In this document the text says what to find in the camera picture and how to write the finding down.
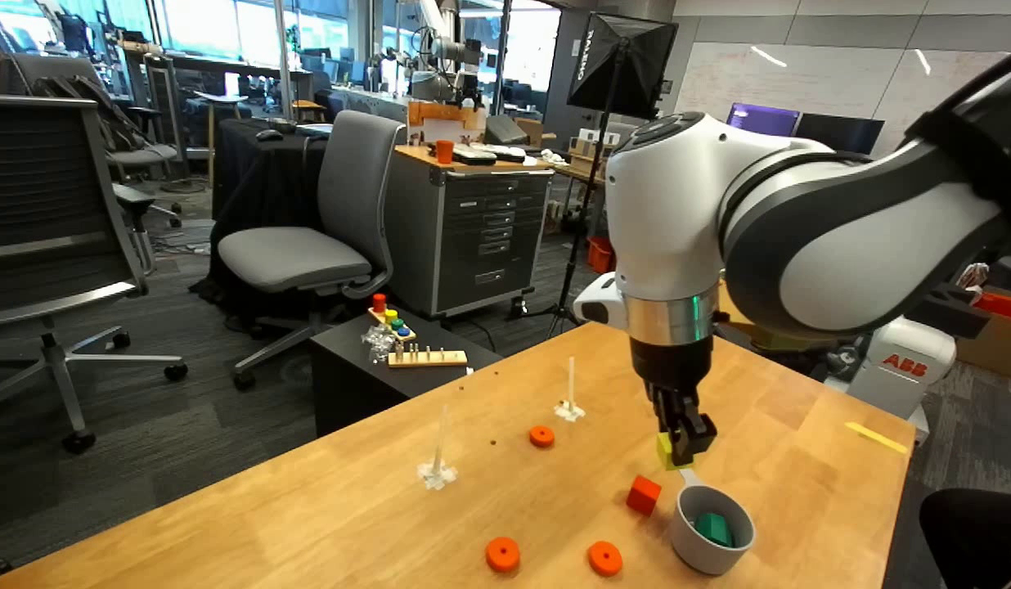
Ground white wall whiteboard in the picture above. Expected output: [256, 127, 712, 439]
[678, 44, 1011, 126]

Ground black light stand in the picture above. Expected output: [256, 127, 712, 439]
[548, 77, 637, 331]

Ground black computer monitor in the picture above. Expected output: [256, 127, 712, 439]
[792, 111, 886, 159]

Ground grey padded office chair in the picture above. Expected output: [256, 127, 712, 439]
[213, 107, 408, 394]

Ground white peg on tape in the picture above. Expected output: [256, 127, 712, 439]
[554, 354, 588, 427]
[416, 403, 462, 494]

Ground red wooden block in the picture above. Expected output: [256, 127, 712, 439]
[622, 476, 663, 520]

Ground black swivel chair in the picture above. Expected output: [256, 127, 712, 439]
[916, 483, 1011, 589]

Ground black low side table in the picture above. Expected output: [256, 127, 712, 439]
[306, 307, 507, 439]

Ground clear plastic bag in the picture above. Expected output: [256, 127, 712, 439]
[360, 323, 401, 359]

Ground yellow tape strip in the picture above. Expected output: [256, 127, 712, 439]
[845, 420, 911, 459]

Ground black draped table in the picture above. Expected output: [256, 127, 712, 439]
[189, 111, 337, 322]

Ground green wooden block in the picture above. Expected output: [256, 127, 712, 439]
[698, 511, 740, 550]

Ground red bucket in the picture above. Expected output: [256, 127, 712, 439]
[585, 234, 619, 279]

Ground grey drawer cabinet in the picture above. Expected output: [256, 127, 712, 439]
[384, 143, 559, 323]

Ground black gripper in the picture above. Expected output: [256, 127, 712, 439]
[631, 334, 724, 471]

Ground white ABB robot base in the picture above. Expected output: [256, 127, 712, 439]
[845, 313, 957, 423]

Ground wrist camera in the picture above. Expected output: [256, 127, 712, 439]
[568, 272, 628, 331]

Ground black softbox light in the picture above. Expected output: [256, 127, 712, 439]
[567, 10, 681, 121]

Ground black mesh office chair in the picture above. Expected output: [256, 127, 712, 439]
[0, 91, 189, 459]

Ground grey mesh office chair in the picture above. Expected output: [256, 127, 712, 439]
[10, 48, 189, 236]

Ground colourful stacking toy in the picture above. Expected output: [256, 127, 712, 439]
[363, 293, 420, 346]

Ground wooden office desk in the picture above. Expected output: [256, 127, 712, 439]
[554, 156, 612, 191]

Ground brown cardboard box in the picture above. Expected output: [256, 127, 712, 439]
[956, 313, 1011, 386]

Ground purple screen monitor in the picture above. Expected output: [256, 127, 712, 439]
[724, 97, 804, 140]

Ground orange and white box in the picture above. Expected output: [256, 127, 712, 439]
[401, 95, 484, 147]

